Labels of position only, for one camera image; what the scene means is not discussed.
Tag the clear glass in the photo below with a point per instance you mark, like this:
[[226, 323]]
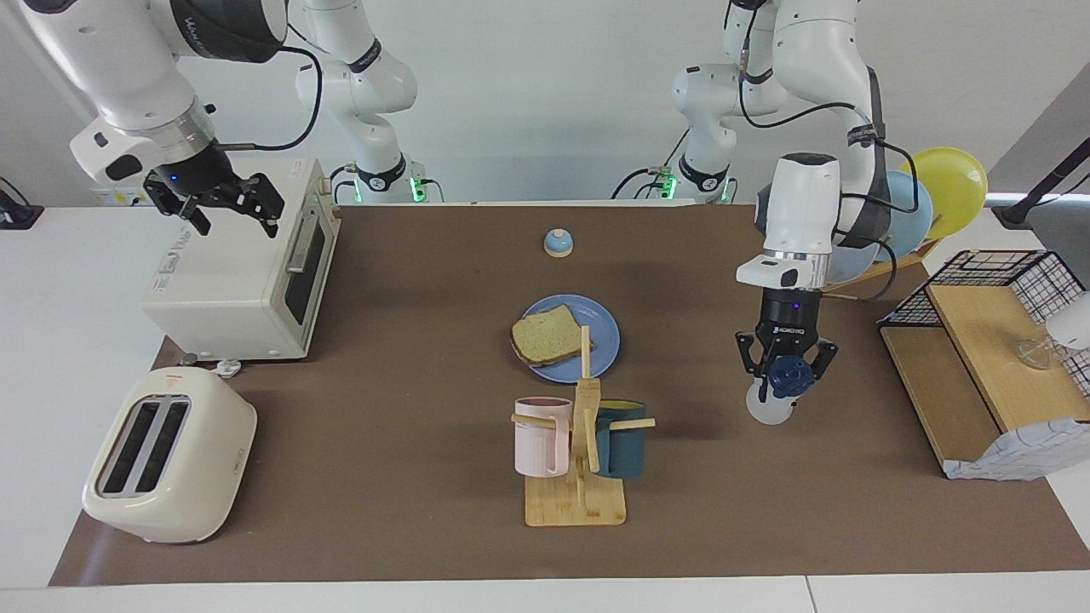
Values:
[[1035, 353]]

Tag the pale grey plate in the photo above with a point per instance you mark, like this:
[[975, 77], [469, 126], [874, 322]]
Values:
[[851, 266]]

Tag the squeeze bottle with blue cap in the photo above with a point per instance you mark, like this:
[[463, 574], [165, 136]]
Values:
[[771, 409]]

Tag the wooden plate rack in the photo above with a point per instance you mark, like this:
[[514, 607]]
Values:
[[915, 255]]

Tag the white rounded object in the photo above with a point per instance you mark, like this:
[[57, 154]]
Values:
[[1071, 323]]

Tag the light blue plate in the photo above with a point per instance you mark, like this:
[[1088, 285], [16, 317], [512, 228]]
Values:
[[915, 213]]

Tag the black stand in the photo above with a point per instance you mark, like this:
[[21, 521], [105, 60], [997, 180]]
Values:
[[1018, 211]]

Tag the bread slice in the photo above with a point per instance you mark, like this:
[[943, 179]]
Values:
[[549, 336]]

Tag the wooden mug tree stand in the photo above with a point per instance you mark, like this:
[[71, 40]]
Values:
[[575, 507]]

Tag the dark teal mug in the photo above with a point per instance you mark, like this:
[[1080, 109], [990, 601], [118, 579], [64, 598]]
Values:
[[622, 451]]

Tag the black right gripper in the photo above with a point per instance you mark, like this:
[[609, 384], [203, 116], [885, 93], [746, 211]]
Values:
[[196, 170]]

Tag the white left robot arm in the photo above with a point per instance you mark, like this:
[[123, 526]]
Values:
[[800, 204]]

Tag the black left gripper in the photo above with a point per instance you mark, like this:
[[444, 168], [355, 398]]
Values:
[[788, 323]]

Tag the brown table mat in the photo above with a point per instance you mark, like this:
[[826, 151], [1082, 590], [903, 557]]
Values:
[[409, 426]]

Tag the white toaster oven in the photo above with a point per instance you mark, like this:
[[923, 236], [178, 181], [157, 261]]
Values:
[[221, 289]]

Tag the yellow plate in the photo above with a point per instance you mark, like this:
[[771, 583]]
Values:
[[958, 187]]

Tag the white blue patterned paper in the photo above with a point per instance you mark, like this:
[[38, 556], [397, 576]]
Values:
[[1022, 451]]

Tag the cream two-slot toaster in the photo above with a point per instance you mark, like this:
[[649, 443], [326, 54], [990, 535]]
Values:
[[204, 460]]

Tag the pink mug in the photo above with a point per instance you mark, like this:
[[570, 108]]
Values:
[[536, 443]]

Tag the blue round plate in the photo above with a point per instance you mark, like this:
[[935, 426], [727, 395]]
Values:
[[605, 336]]

